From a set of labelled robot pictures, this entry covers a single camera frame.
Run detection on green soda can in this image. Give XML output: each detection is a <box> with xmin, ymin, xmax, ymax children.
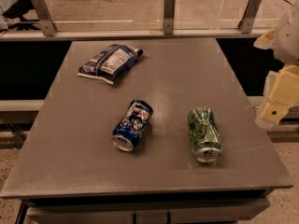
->
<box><xmin>188</xmin><ymin>106</ymin><xmax>222</xmax><ymax>163</ymax></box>

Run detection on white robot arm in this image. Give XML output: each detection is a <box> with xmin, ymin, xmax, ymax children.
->
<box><xmin>254</xmin><ymin>1</ymin><xmax>299</xmax><ymax>129</ymax></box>

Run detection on blue soda can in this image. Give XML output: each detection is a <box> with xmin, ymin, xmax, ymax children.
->
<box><xmin>112</xmin><ymin>100</ymin><xmax>153</xmax><ymax>152</ymax></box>

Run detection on grey cabinet under table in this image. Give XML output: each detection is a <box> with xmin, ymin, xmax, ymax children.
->
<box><xmin>15</xmin><ymin>189</ymin><xmax>269</xmax><ymax>224</ymax></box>

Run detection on blue white chip bag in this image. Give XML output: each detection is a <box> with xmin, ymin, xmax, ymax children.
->
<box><xmin>78</xmin><ymin>44</ymin><xmax>143</xmax><ymax>84</ymax></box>

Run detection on dark chair in background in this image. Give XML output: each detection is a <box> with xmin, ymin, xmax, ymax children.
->
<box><xmin>0</xmin><ymin>0</ymin><xmax>37</xmax><ymax>32</ymax></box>

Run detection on right metal bracket post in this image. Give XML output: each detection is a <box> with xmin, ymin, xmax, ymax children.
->
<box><xmin>237</xmin><ymin>0</ymin><xmax>262</xmax><ymax>34</ymax></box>

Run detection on metal bracket post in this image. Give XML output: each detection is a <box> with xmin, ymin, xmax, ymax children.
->
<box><xmin>237</xmin><ymin>0</ymin><xmax>262</xmax><ymax>34</ymax></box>
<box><xmin>31</xmin><ymin>0</ymin><xmax>56</xmax><ymax>36</ymax></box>
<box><xmin>163</xmin><ymin>0</ymin><xmax>176</xmax><ymax>35</ymax></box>

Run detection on horizontal metal rail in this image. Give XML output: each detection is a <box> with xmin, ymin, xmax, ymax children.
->
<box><xmin>0</xmin><ymin>28</ymin><xmax>267</xmax><ymax>42</ymax></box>

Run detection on middle metal bracket post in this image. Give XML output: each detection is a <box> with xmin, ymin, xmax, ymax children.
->
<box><xmin>163</xmin><ymin>0</ymin><xmax>176</xmax><ymax>35</ymax></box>

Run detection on left metal bracket post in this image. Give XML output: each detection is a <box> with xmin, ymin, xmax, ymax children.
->
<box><xmin>31</xmin><ymin>0</ymin><xmax>56</xmax><ymax>36</ymax></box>

